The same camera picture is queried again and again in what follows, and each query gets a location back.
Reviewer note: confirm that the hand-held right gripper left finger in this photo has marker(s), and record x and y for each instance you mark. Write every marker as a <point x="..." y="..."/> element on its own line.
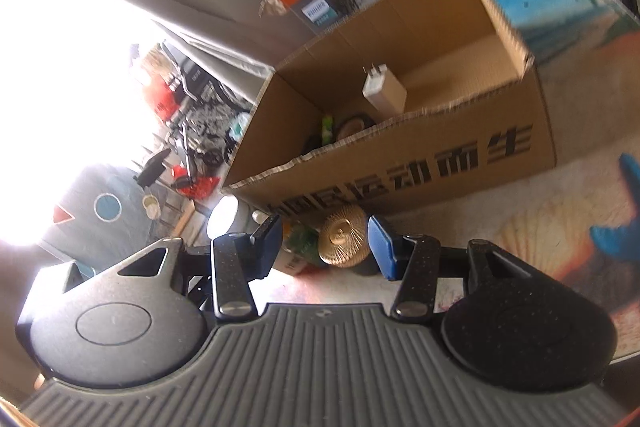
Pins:
<point x="272" y="252"/>

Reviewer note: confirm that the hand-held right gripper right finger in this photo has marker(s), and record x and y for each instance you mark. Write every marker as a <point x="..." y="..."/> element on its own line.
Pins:
<point x="382" y="249"/>

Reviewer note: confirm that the green dropper bottle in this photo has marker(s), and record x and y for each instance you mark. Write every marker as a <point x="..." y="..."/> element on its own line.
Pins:
<point x="302" y="243"/>

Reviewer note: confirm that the gold ridged lid jar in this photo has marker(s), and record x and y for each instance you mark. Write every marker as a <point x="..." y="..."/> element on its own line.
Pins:
<point x="342" y="234"/>

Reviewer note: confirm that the white lidded jar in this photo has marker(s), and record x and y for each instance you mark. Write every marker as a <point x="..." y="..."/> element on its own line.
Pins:
<point x="225" y="214"/>

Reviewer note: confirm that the large brown cardboard box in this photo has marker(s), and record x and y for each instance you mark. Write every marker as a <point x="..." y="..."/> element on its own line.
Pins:
<point x="400" y="157"/>

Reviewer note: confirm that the small black tube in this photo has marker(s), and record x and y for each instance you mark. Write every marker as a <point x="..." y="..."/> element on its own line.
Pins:
<point x="315" y="144"/>

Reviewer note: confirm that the black tape roll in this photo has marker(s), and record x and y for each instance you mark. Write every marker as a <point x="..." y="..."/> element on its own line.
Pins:
<point x="352" y="127"/>

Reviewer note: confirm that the small green tube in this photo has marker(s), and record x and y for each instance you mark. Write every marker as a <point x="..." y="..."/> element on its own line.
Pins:
<point x="328" y="129"/>

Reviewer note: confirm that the white charger plug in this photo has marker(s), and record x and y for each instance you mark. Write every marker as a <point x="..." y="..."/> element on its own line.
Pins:
<point x="382" y="89"/>

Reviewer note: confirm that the red plastic bag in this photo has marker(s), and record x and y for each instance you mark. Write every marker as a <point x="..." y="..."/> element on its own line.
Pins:
<point x="194" y="184"/>

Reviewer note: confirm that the pale green plastic bag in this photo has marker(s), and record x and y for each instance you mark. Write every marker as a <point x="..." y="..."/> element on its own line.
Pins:
<point x="239" y="126"/>

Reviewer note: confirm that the folded wheelchair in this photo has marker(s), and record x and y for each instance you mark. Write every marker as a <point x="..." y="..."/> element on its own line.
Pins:
<point x="200" y="127"/>

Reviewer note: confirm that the black stool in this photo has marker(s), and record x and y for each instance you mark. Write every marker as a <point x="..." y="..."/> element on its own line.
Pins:
<point x="150" y="169"/>

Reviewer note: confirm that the grey printed floor mat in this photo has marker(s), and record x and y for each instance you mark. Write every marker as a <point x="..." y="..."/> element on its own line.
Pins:
<point x="85" y="187"/>

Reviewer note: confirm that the brown paper bag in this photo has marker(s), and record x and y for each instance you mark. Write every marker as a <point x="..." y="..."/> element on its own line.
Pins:
<point x="271" y="4"/>

